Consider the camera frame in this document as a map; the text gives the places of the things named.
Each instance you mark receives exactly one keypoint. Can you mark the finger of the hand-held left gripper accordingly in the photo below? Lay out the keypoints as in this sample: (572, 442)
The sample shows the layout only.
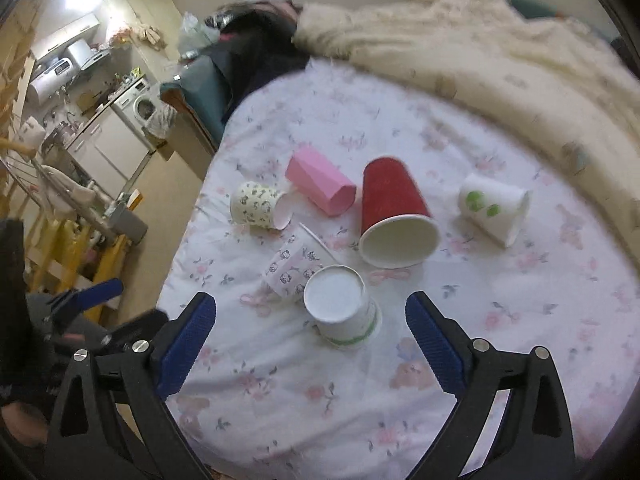
(100, 292)
(135, 325)

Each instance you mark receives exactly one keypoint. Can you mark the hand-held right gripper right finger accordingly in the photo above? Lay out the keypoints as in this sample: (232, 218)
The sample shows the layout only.
(434, 345)

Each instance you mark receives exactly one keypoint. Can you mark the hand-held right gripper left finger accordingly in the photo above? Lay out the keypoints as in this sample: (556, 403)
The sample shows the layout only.
(189, 342)

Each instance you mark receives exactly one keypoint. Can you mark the white cup with green stripe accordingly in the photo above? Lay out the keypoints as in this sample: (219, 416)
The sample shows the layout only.
(345, 325)

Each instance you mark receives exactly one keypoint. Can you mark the person's left forearm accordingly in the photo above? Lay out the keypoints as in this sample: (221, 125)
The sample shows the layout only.
(25, 427)

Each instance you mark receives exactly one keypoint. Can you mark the white panda print cup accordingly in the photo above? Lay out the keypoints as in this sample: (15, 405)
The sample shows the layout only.
(290, 267)

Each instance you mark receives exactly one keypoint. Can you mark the white cup with green dots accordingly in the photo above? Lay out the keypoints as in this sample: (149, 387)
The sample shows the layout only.
(495, 210)

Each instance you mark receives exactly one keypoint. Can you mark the cream panda print cup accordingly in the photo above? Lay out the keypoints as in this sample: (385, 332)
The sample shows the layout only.
(252, 202)

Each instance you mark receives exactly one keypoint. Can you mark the red paper cup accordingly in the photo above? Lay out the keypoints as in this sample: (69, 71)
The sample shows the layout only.
(390, 195)

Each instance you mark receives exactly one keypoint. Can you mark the pink faceted cup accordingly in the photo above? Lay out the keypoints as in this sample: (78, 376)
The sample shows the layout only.
(320, 180)

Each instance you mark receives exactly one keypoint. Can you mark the yellow wooden rack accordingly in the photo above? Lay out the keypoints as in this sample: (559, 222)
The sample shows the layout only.
(107, 260)

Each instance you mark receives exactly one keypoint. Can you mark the grey bin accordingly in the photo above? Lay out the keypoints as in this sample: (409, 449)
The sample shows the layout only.
(127, 225)

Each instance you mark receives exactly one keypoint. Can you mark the kitchen counter cabinet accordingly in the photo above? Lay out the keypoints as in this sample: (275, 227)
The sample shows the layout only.
(110, 150)

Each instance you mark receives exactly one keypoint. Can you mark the patterned towel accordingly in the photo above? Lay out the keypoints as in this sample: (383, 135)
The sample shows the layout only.
(161, 122)

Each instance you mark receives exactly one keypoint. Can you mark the white washing machine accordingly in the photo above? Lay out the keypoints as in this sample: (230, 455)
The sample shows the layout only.
(142, 105)

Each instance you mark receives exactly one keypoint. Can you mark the white water heater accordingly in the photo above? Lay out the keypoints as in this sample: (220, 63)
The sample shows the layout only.
(47, 85)

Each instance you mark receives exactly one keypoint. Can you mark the range hood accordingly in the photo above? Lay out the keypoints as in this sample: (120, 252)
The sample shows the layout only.
(82, 52)

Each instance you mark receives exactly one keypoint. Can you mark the clear plastic bag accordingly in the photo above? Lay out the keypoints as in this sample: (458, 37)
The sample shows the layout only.
(195, 35)

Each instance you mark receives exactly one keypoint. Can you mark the dark clothing pile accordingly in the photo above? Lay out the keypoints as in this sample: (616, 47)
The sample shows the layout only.
(250, 60)

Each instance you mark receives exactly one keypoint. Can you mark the cream fluffy blanket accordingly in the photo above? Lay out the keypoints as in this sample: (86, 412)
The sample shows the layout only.
(475, 60)

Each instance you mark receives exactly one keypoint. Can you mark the bed frame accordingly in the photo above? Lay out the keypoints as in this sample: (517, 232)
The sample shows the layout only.
(195, 110)

